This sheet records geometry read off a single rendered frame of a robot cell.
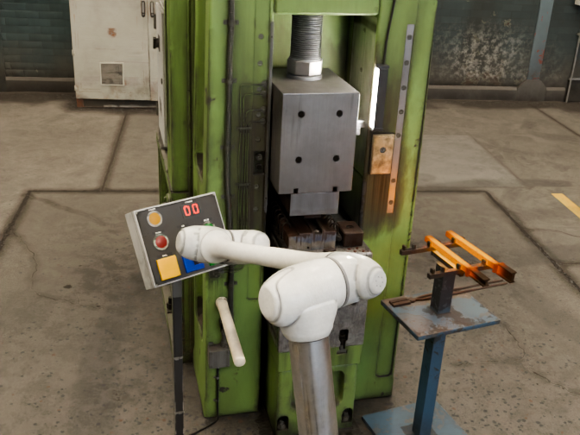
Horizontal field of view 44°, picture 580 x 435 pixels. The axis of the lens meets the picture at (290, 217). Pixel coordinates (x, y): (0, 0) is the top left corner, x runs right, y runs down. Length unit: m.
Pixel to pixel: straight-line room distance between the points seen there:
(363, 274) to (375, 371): 1.83
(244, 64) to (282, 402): 1.46
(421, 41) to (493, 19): 6.37
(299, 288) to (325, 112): 1.19
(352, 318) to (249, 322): 0.46
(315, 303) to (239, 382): 1.73
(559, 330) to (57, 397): 2.78
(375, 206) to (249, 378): 0.98
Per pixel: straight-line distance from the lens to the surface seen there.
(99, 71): 8.19
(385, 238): 3.21
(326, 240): 2.96
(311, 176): 2.82
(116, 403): 3.63
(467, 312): 3.14
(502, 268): 2.93
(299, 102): 2.72
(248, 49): 2.78
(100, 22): 8.09
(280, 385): 3.22
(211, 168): 2.88
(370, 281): 1.77
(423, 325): 2.99
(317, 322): 1.73
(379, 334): 3.46
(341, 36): 3.22
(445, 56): 9.22
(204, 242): 2.16
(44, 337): 4.16
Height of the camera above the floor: 2.23
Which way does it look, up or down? 24 degrees down
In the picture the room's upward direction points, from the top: 3 degrees clockwise
